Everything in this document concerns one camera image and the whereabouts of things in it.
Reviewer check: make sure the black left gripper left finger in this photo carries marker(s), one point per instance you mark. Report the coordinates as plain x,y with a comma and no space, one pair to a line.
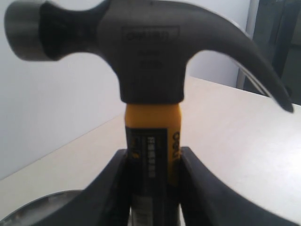
105,202

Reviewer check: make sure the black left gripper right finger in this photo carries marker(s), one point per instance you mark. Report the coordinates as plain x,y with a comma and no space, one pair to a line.
207,201

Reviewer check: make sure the black yellow claw hammer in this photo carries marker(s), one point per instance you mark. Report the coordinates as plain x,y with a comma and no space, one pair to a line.
147,43

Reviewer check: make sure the round stainless steel plate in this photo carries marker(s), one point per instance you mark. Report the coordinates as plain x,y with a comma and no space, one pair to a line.
38,209

